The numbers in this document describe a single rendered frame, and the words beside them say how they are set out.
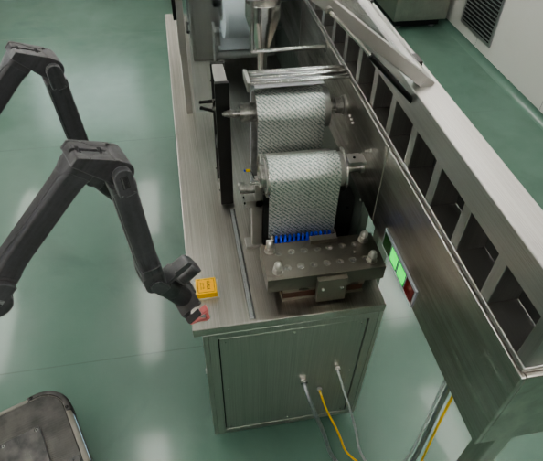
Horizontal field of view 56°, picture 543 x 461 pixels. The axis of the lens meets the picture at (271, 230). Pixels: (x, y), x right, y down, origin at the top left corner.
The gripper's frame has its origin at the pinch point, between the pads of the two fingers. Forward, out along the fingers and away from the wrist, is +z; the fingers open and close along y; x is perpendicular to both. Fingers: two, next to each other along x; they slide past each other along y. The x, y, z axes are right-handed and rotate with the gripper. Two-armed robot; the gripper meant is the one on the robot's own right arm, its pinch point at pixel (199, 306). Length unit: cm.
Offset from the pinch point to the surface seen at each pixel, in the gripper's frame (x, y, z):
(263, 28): -81, 79, 0
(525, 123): -243, 103, 258
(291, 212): -40.2, 13.2, 13.0
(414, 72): -84, -9, -27
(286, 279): -24.6, -3.2, 16.2
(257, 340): -2.4, -4.7, 31.5
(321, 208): -49, 9, 17
